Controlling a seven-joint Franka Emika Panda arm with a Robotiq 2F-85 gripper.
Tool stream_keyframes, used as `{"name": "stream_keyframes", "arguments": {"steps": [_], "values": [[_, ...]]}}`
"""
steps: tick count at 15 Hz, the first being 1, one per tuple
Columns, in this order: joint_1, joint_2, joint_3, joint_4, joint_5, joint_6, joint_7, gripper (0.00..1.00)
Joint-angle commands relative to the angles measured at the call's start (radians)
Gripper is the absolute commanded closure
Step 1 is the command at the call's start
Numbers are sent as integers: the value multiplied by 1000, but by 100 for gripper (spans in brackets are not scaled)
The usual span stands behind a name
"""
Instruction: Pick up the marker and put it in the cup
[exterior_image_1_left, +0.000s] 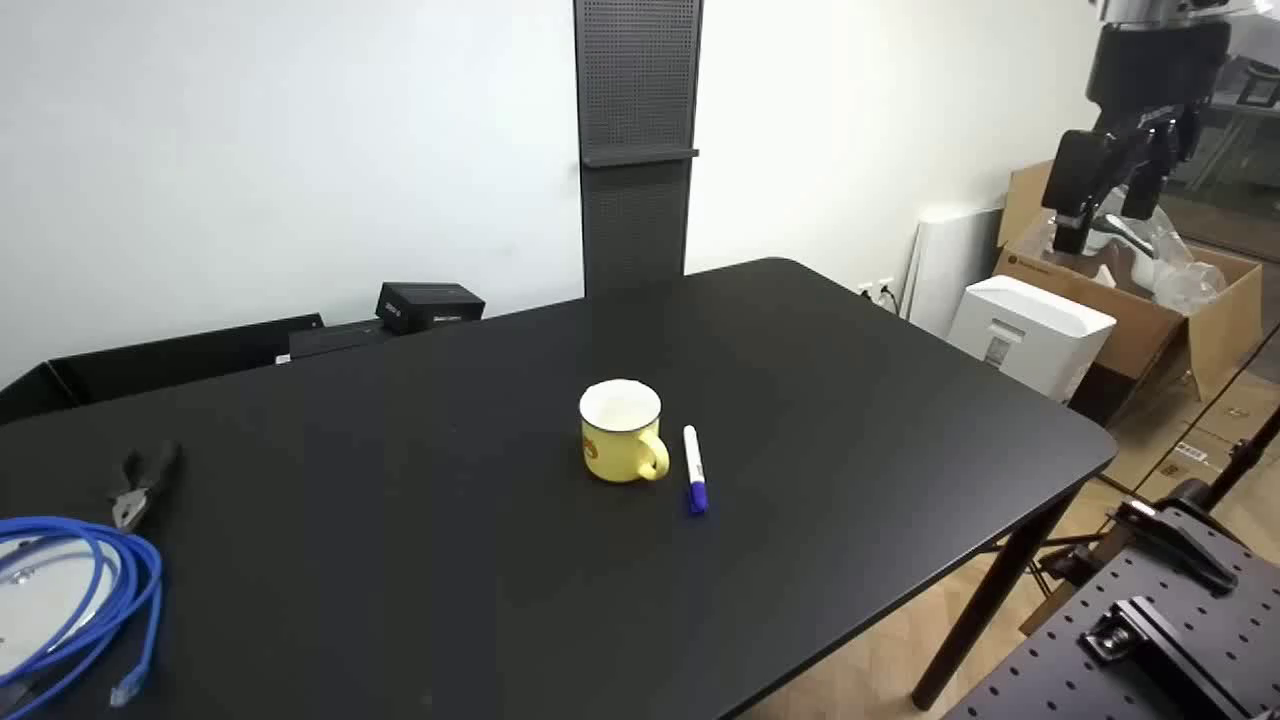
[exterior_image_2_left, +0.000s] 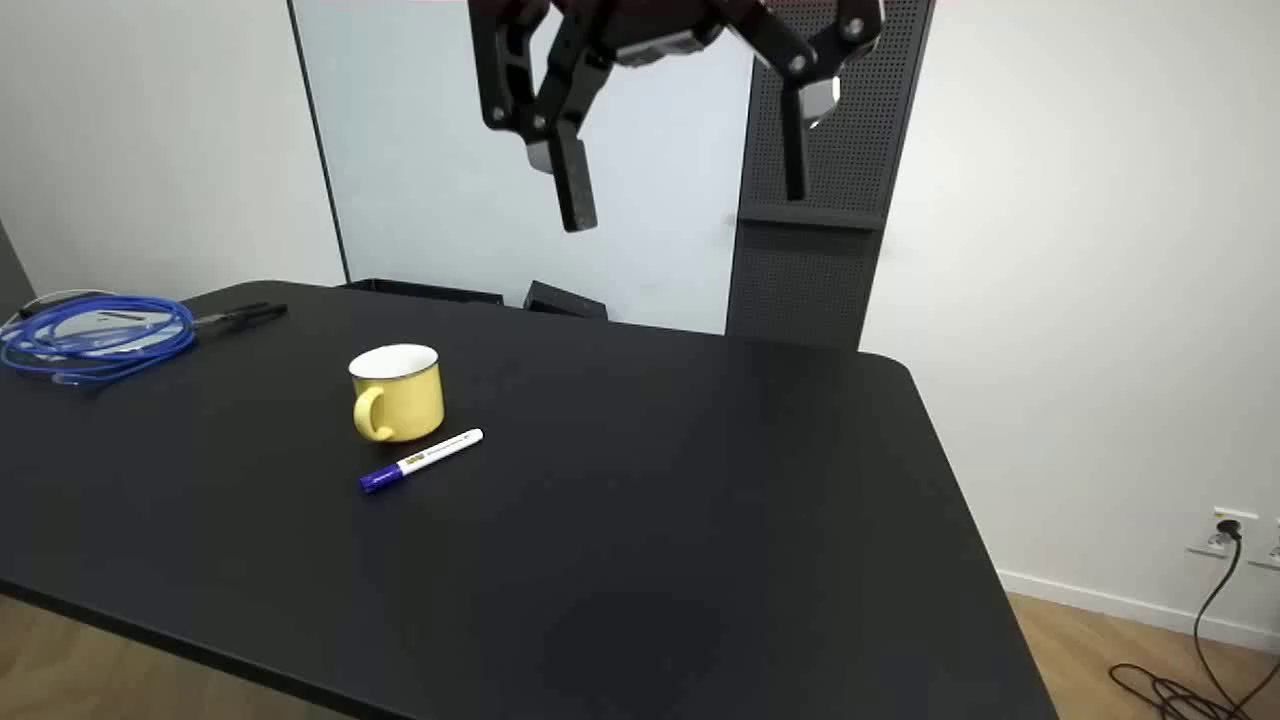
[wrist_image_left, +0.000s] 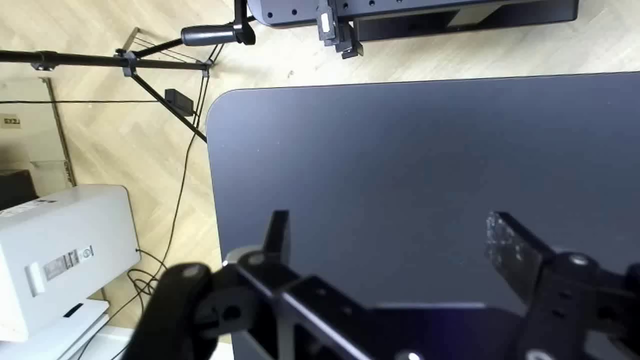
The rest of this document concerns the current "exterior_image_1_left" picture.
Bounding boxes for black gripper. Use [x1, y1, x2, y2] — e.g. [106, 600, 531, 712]
[1042, 16, 1234, 258]

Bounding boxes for white marker with blue cap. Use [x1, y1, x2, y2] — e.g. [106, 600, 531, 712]
[680, 422, 716, 519]

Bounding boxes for clear plastic bag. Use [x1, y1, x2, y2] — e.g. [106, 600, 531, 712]
[1086, 195, 1234, 317]

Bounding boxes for open cardboard box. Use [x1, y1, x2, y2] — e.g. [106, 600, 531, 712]
[991, 157, 1269, 404]

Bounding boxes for white plastic box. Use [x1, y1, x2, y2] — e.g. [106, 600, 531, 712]
[945, 274, 1120, 409]

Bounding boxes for white flat panel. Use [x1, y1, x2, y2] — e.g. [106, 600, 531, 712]
[895, 202, 1009, 337]

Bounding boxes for black diagonal metal bar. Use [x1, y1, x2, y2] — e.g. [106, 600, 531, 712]
[1193, 404, 1280, 517]

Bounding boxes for black table leg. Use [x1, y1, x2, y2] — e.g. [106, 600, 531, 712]
[913, 490, 1081, 712]

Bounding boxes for black perforated breadboard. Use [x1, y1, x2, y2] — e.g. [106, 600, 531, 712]
[945, 498, 1280, 720]

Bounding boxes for yellow enamel mug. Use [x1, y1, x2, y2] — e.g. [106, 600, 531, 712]
[576, 378, 676, 490]

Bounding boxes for small black box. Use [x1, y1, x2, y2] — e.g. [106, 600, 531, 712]
[371, 279, 489, 337]

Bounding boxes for black low cabinet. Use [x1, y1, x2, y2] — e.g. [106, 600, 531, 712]
[0, 313, 327, 430]

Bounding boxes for black metal window frame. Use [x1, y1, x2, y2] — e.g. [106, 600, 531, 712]
[1164, 0, 1280, 203]

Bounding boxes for black angled mounting bracket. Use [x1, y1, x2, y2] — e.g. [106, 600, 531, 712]
[1115, 498, 1245, 595]

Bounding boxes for black clamp bracket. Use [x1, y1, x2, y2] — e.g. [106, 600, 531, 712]
[1078, 591, 1266, 720]

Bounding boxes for black handled pliers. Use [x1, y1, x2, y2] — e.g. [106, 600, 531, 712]
[110, 440, 184, 538]

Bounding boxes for coiled blue network cable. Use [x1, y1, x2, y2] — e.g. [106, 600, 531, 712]
[0, 514, 168, 720]

